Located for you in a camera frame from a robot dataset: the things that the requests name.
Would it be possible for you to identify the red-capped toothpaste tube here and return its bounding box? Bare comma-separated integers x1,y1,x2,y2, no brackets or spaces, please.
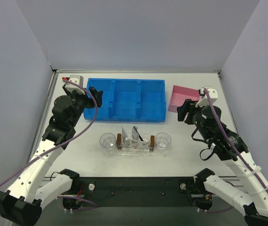
131,128,139,140

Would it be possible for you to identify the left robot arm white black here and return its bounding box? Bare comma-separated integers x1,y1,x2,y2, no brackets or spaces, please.
0,87,103,226

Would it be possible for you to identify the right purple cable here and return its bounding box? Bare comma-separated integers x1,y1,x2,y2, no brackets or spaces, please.
203,88,268,215

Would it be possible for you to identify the purple cable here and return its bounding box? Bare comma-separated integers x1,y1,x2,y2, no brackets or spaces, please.
203,88,268,215
0,79,99,218

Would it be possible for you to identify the clear holder with brown ends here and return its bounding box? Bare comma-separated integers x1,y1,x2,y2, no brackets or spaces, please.
116,133,155,152

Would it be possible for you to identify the blue three-compartment bin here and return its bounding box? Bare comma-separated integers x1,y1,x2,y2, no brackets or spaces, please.
87,78,166,123

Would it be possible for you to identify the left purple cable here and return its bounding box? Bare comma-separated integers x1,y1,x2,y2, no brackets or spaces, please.
0,79,99,218

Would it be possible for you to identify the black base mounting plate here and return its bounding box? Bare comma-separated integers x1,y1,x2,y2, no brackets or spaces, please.
64,177,213,209

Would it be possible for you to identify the pink plastic box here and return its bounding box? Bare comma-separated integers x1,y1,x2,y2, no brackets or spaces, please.
168,85,199,113

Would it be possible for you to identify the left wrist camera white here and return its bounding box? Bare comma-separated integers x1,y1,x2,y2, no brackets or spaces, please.
62,75,84,94

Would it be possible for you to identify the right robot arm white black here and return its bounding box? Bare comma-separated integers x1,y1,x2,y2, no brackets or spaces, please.
177,99,268,226

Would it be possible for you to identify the clear textured oval tray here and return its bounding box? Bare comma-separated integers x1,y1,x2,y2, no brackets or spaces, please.
110,134,165,157

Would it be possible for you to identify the black toothbrush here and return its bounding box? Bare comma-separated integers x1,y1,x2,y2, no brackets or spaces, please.
133,126,143,141

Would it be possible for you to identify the clear plastic cup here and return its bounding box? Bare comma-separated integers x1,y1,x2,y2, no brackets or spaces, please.
99,133,117,149
155,132,172,150

